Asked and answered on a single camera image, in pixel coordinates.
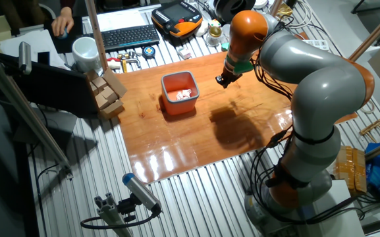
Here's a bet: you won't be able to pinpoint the black computer keyboard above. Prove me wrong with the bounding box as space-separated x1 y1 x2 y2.
86 24 161 53

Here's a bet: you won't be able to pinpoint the silver depth camera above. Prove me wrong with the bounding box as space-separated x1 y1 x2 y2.
18 41 32 76

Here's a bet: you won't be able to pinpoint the clear jar white lid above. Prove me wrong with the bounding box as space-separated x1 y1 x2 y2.
221 23 232 43

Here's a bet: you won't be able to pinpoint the black round tape measure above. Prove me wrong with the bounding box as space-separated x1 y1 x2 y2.
142 45 157 60

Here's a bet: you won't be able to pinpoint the white coiled cable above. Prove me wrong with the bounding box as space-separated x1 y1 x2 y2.
268 0 314 30

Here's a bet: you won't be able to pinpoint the small clear wrapped packet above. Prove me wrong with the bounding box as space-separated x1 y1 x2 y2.
176 47 193 60

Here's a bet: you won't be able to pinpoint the black flat monitor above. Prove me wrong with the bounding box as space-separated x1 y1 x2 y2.
0 52 92 118

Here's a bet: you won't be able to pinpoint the white paper sheets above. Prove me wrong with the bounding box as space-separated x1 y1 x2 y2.
0 29 67 70

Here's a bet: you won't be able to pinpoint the orange wooden board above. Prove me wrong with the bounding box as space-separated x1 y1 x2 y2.
114 31 358 185

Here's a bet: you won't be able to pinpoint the upright wooden post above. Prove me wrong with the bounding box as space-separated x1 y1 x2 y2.
84 0 109 72

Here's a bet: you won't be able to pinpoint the long slanted wooden post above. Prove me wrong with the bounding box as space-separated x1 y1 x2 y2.
346 2 380 65

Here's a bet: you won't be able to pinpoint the aluminium frame strut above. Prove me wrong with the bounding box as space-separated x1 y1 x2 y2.
0 45 72 180

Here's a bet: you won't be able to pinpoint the open cardboard box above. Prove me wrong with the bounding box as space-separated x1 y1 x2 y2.
86 68 128 120

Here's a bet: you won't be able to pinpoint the yellow taped parcel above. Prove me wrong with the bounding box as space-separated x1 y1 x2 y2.
333 144 368 195

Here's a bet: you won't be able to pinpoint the white base box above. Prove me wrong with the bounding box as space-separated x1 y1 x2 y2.
303 179 367 237

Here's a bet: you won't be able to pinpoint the white paper sheet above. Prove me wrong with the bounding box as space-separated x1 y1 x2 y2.
95 8 153 32

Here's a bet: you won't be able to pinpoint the white ceramic mug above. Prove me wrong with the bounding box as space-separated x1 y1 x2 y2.
71 36 102 73

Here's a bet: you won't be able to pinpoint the small black block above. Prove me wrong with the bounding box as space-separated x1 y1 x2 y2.
37 51 51 65

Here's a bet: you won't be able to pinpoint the silver camera blue cap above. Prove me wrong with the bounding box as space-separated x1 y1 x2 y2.
122 172 163 213

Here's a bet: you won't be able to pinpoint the black mouse pad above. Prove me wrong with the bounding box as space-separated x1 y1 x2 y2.
43 16 85 54

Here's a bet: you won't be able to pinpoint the beige tape ring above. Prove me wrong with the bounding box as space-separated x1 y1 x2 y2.
362 100 376 115

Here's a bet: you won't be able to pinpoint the aluminium profile camera stand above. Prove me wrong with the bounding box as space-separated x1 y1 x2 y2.
94 192 133 237

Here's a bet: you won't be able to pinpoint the black orange teach pendant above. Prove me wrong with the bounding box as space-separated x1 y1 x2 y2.
151 0 204 39

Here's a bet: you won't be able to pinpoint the wooden stick assembly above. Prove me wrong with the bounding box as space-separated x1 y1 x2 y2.
359 113 380 142

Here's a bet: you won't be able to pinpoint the white power strip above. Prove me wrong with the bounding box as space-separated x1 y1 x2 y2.
303 39 331 51

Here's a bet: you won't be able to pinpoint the gold foil packet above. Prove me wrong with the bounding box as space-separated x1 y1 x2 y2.
277 3 294 20

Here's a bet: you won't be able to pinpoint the white red valve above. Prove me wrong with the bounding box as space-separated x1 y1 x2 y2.
106 57 122 70

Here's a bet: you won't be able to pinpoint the orange trash can blue rim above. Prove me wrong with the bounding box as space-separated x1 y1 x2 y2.
160 70 200 116

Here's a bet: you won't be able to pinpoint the person's right hand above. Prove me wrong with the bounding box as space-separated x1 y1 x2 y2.
51 7 75 38

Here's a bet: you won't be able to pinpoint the metal faucet fitting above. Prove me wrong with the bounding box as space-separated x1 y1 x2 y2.
117 51 142 74

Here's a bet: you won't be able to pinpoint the small wooden block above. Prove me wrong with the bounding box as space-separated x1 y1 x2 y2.
101 86 119 103
94 93 110 110
92 76 107 90

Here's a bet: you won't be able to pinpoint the black camera cable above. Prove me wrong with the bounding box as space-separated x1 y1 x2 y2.
80 210 161 230

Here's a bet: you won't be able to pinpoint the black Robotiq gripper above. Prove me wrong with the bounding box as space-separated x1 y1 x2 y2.
215 67 243 89

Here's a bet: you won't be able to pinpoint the black filament spool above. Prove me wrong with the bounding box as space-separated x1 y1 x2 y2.
213 0 256 23

